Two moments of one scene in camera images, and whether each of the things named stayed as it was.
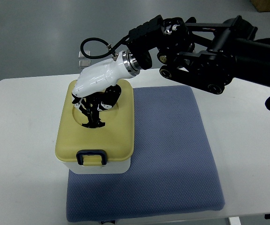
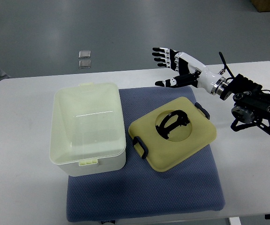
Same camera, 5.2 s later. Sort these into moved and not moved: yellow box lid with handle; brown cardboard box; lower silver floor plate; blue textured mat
Moved: yellow box lid with handle
Not moved: lower silver floor plate; blue textured mat; brown cardboard box
